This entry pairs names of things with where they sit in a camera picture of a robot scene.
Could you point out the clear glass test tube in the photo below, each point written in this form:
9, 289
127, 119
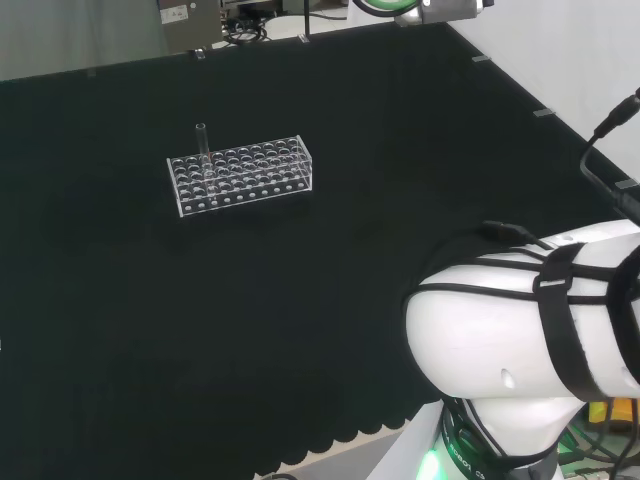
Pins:
201, 140

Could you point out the clear plastic test tube rack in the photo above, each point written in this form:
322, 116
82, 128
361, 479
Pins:
260, 175

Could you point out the black bench cloth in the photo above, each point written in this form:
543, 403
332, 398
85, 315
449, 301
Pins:
150, 300

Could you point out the black upright pole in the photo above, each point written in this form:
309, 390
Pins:
306, 20

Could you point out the brown board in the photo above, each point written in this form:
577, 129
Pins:
192, 25

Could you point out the yellow stop button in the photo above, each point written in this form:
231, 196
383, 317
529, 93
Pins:
622, 407

